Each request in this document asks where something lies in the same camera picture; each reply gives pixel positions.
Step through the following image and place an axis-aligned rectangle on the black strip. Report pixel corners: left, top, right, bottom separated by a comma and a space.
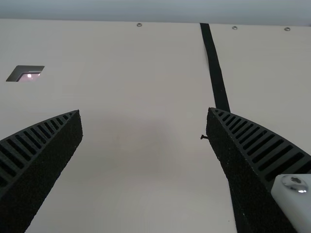
199, 23, 231, 114

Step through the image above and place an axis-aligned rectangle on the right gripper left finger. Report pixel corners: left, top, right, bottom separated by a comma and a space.
0, 109, 83, 233

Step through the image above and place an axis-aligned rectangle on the small square scanner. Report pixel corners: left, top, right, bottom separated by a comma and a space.
6, 65, 46, 83

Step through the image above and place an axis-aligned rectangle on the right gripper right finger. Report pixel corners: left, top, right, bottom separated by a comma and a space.
200, 106, 311, 233

